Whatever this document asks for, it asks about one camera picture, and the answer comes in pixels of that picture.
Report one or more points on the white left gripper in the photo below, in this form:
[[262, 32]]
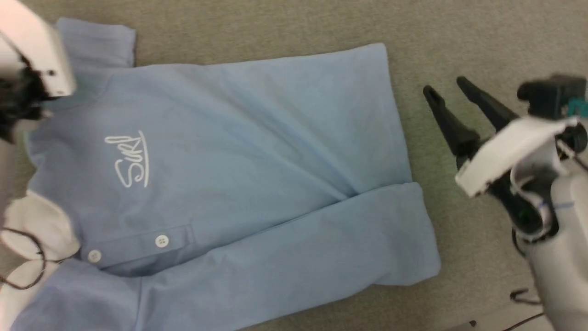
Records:
[[36, 50]]

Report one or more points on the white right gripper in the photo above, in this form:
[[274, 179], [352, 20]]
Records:
[[510, 151]]

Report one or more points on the light blue polo shirt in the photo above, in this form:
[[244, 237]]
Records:
[[239, 174]]

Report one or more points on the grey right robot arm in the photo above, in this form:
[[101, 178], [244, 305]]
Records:
[[569, 248]]

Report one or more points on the grey fabric sofa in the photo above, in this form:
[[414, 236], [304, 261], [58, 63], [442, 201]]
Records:
[[459, 37]]

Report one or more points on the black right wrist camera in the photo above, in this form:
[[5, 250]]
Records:
[[549, 94]]

